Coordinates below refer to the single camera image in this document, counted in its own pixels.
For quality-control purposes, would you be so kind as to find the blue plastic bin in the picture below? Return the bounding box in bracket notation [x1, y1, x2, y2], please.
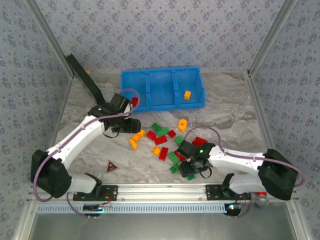
[173, 66, 206, 110]

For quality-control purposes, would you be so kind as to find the slotted grey cable duct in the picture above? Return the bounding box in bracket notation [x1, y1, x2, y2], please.
[36, 202, 232, 215]

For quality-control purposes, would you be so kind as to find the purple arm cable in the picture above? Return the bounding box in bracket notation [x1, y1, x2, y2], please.
[33, 87, 141, 203]
[184, 125, 307, 188]

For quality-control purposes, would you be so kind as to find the small circuit board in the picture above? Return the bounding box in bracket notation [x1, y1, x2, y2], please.
[83, 203, 112, 213]
[223, 202, 242, 215]

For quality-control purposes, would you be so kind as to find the red triangle warning sign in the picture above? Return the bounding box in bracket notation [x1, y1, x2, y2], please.
[105, 159, 119, 174]

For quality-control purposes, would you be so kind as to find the long green lego brick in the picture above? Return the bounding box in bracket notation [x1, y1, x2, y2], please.
[167, 151, 181, 165]

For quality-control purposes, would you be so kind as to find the long red lego brick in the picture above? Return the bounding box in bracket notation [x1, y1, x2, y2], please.
[174, 150, 187, 163]
[191, 136, 209, 148]
[158, 146, 170, 161]
[153, 135, 168, 146]

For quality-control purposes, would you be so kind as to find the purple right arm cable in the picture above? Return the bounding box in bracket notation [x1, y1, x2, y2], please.
[184, 125, 307, 188]

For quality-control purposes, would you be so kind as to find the red emergency stop button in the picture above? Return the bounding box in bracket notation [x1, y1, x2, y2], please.
[254, 191, 270, 207]

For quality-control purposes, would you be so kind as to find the orange cylinder lego piece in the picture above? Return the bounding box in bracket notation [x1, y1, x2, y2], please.
[177, 118, 188, 133]

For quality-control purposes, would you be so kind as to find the black flat bar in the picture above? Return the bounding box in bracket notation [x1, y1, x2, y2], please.
[65, 53, 106, 105]

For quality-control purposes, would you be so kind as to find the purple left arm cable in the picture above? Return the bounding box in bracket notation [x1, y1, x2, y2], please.
[33, 87, 141, 203]

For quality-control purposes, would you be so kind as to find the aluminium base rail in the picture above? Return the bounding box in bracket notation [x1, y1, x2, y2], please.
[72, 183, 252, 202]

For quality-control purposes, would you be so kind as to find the aluminium frame post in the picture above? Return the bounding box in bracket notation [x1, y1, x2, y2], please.
[24, 0, 76, 79]
[247, 0, 298, 77]

